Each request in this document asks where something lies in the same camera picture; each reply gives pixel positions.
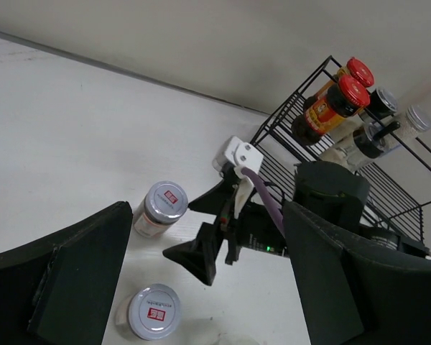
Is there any silver lid glass jar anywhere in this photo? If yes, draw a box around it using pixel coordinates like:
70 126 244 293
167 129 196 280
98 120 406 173
214 333 259 345

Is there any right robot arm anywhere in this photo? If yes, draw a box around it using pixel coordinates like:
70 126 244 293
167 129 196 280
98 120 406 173
163 162 431 289

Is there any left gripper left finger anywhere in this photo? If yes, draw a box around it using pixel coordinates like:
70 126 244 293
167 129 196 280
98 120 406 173
0 201 132 344

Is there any silver lid blue label bottle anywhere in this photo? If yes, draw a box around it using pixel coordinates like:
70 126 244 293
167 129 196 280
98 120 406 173
382 105 431 142

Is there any black wire rack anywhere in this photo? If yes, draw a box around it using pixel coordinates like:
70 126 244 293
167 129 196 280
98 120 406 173
251 56 431 242

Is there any black cap grinder bottle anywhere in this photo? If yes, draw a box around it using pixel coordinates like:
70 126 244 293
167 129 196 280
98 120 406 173
330 86 399 144

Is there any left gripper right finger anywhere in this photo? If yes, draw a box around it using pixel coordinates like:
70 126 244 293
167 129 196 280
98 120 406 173
283 202 431 344

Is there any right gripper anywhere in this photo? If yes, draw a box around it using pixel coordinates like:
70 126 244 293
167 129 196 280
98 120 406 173
162 180 241 286

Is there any black knob grinder bottle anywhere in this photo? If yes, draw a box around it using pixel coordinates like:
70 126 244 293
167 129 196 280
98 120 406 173
320 121 400 172

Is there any white lid spice jar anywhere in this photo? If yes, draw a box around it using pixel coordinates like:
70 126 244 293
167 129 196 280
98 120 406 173
114 283 182 341
133 180 188 238

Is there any red lid sauce bottle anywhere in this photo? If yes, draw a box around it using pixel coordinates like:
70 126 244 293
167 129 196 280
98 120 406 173
308 56 376 109
291 75 370 146

